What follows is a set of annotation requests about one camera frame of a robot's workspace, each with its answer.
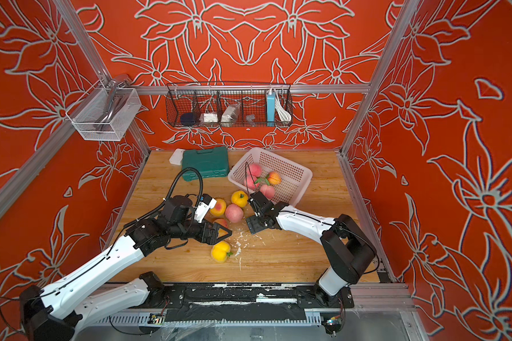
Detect white cable bundle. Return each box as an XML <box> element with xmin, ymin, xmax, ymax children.
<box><xmin>274</xmin><ymin>95</ymin><xmax>293</xmax><ymax>122</ymax></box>

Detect white plastic perforated basket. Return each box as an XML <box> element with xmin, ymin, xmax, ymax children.
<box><xmin>228</xmin><ymin>148</ymin><xmax>313</xmax><ymax>206</ymax></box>

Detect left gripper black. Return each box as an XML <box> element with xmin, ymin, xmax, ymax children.
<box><xmin>170</xmin><ymin>216</ymin><xmax>233</xmax><ymax>247</ymax></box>

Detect white packet in basket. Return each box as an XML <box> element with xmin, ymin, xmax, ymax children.
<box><xmin>201</xmin><ymin>112</ymin><xmax>219</xmax><ymax>125</ymax></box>

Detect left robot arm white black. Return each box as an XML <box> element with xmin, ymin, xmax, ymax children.
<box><xmin>19</xmin><ymin>194</ymin><xmax>232</xmax><ymax>340</ymax></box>

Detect white mesh wall basket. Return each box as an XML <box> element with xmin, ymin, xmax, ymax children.
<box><xmin>67</xmin><ymin>87</ymin><xmax>142</xmax><ymax>142</ymax></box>

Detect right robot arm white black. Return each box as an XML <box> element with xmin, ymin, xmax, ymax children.
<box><xmin>246</xmin><ymin>191</ymin><xmax>379</xmax><ymax>306</ymax></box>

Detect dark round container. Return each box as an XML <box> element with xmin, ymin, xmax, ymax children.
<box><xmin>180</xmin><ymin>112</ymin><xmax>197</xmax><ymax>126</ymax></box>

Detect yellow peach red spot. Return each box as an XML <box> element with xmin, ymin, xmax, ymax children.
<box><xmin>210</xmin><ymin>198</ymin><xmax>227</xmax><ymax>217</ymax></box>

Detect green plastic tool case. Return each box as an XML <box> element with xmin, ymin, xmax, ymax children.
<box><xmin>181</xmin><ymin>146</ymin><xmax>230</xmax><ymax>178</ymax></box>

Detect yellow orange peach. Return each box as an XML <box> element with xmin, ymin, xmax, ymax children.
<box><xmin>214</xmin><ymin>218</ymin><xmax>228</xmax><ymax>228</ymax></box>

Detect metal tongs in basket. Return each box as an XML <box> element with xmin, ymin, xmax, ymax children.
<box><xmin>97</xmin><ymin>74</ymin><xmax>131</xmax><ymax>132</ymax></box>

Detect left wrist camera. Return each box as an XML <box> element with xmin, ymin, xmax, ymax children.
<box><xmin>194</xmin><ymin>194</ymin><xmax>217</xmax><ymax>223</ymax></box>

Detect pink peach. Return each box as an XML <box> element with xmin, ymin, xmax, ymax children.
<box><xmin>247</xmin><ymin>163</ymin><xmax>263</xmax><ymax>178</ymax></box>
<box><xmin>224</xmin><ymin>204</ymin><xmax>244</xmax><ymax>223</ymax></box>
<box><xmin>245</xmin><ymin>175</ymin><xmax>260</xmax><ymax>190</ymax></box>
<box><xmin>260</xmin><ymin>184</ymin><xmax>276</xmax><ymax>200</ymax></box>

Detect black wire wall basket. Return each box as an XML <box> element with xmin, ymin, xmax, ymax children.
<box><xmin>165</xmin><ymin>82</ymin><xmax>294</xmax><ymax>128</ymax></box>

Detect small white box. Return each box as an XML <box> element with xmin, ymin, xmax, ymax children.
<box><xmin>169</xmin><ymin>149</ymin><xmax>185</xmax><ymax>166</ymax></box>

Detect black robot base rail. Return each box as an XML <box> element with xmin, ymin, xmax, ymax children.
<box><xmin>135</xmin><ymin>283</ymin><xmax>354</xmax><ymax>323</ymax></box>

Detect clear plastic bag packet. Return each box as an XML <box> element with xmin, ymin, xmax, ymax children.
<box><xmin>220</xmin><ymin>104</ymin><xmax>241</xmax><ymax>127</ymax></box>

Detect orange red peach front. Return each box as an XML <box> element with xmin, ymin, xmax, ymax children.
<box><xmin>267</xmin><ymin>171</ymin><xmax>282</xmax><ymax>186</ymax></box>

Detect light blue box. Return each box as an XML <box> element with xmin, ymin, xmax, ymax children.
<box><xmin>266</xmin><ymin>89</ymin><xmax>276</xmax><ymax>127</ymax></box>

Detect yellow peach front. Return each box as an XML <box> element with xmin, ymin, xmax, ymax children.
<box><xmin>210</xmin><ymin>241</ymin><xmax>232</xmax><ymax>264</ymax></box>

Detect yellow peach back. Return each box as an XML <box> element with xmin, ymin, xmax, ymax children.
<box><xmin>230</xmin><ymin>190</ymin><xmax>249</xmax><ymax>208</ymax></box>

